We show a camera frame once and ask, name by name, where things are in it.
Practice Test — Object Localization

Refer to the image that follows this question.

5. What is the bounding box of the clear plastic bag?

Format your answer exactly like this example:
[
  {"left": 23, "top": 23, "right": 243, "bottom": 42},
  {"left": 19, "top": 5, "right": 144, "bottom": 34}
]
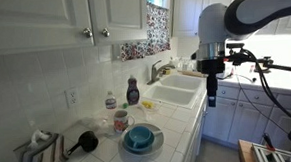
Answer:
[{"left": 79, "top": 115, "right": 116, "bottom": 139}]

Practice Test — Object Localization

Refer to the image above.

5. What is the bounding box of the grey round plate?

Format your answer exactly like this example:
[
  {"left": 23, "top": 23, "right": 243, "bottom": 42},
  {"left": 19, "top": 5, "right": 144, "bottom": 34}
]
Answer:
[{"left": 120, "top": 121, "right": 165, "bottom": 157}]

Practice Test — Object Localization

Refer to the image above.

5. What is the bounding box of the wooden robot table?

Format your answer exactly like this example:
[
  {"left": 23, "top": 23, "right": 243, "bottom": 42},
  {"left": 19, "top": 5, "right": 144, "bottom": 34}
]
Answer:
[{"left": 238, "top": 136, "right": 291, "bottom": 162}]

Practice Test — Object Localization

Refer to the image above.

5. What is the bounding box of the clear plastic water bottle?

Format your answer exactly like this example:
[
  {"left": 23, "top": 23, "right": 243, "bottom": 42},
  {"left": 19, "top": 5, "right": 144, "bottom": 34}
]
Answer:
[{"left": 104, "top": 90, "right": 118, "bottom": 111}]

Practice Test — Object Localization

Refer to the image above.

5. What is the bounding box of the black camera stand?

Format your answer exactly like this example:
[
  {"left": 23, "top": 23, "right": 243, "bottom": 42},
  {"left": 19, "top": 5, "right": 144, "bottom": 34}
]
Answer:
[{"left": 225, "top": 39, "right": 291, "bottom": 79}]

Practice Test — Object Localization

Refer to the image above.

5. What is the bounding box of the metal kitchen faucet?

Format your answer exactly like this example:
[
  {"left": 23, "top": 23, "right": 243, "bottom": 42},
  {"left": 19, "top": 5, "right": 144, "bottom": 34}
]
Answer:
[{"left": 145, "top": 58, "right": 177, "bottom": 86}]

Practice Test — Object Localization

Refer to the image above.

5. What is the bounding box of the white wall outlet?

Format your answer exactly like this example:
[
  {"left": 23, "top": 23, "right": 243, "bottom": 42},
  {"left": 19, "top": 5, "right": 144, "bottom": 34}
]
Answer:
[{"left": 64, "top": 87, "right": 81, "bottom": 109}]

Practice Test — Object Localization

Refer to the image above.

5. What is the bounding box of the striped dish towel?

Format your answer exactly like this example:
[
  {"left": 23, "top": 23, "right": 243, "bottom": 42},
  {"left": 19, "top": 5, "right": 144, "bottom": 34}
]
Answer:
[{"left": 12, "top": 129, "right": 71, "bottom": 162}]

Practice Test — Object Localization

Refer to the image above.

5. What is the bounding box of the white double sink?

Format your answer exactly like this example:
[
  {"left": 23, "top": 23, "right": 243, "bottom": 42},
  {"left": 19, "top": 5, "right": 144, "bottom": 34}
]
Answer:
[{"left": 141, "top": 72, "right": 208, "bottom": 112}]

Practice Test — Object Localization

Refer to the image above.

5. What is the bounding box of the white lower cabinet door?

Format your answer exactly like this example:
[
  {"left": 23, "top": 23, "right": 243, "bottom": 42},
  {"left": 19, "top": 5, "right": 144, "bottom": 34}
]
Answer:
[
  {"left": 200, "top": 95, "right": 241, "bottom": 143},
  {"left": 226, "top": 98, "right": 274, "bottom": 147}
]

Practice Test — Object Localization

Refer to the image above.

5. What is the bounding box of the floral window curtain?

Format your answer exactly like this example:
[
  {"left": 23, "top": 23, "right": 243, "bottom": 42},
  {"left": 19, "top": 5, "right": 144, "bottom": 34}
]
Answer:
[{"left": 116, "top": 2, "right": 172, "bottom": 62}]

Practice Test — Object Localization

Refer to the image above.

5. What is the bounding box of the white upper cabinet door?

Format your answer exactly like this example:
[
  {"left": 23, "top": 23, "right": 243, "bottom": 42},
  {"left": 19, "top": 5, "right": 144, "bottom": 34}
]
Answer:
[
  {"left": 87, "top": 0, "right": 151, "bottom": 47},
  {"left": 0, "top": 0, "right": 95, "bottom": 55}
]

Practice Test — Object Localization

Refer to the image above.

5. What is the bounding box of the white floral mug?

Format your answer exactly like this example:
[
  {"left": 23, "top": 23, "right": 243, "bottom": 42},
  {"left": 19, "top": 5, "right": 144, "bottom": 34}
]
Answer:
[{"left": 112, "top": 109, "right": 136, "bottom": 134}]

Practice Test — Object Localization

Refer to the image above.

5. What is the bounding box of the black measuring cup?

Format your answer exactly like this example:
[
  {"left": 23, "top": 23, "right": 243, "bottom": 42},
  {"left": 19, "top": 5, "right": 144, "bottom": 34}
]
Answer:
[{"left": 65, "top": 130, "right": 100, "bottom": 156}]

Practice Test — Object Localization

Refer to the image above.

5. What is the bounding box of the round metal cabinet knob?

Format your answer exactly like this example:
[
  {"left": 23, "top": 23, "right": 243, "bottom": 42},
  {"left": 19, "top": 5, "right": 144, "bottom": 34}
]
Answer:
[
  {"left": 101, "top": 27, "right": 111, "bottom": 38},
  {"left": 82, "top": 27, "right": 93, "bottom": 39}
]

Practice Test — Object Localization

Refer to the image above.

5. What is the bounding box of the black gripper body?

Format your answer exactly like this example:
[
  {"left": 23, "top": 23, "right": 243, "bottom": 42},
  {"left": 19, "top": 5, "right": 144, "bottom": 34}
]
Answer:
[{"left": 196, "top": 57, "right": 227, "bottom": 89}]

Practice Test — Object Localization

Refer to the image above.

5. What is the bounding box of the small blue cup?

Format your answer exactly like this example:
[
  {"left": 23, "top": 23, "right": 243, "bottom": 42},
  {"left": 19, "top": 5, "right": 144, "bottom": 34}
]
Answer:
[{"left": 127, "top": 125, "right": 156, "bottom": 150}]

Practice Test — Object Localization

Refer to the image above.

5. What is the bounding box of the red handled tool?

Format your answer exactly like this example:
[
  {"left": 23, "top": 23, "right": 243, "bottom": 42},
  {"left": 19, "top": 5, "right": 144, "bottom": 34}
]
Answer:
[{"left": 261, "top": 132, "right": 276, "bottom": 152}]

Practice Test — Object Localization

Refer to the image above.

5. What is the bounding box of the white under-counter cabinet door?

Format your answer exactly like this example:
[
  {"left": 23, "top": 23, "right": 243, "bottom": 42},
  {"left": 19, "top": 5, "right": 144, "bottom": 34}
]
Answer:
[{"left": 186, "top": 101, "right": 212, "bottom": 162}]

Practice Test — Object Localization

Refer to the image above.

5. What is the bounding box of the white crumpled paper towel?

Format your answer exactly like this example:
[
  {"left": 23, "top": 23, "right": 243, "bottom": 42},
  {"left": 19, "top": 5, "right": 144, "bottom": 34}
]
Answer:
[{"left": 29, "top": 128, "right": 53, "bottom": 147}]

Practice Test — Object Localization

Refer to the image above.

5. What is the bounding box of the white lower cabinet drawer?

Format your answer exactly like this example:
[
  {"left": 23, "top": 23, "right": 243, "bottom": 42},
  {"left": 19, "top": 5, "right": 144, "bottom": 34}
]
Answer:
[
  {"left": 238, "top": 87, "right": 279, "bottom": 109},
  {"left": 215, "top": 84, "right": 242, "bottom": 101}
]

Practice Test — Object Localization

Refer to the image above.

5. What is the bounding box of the purple dish soap bottle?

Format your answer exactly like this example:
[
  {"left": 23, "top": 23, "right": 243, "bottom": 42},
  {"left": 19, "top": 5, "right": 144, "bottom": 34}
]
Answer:
[{"left": 125, "top": 74, "right": 141, "bottom": 106}]

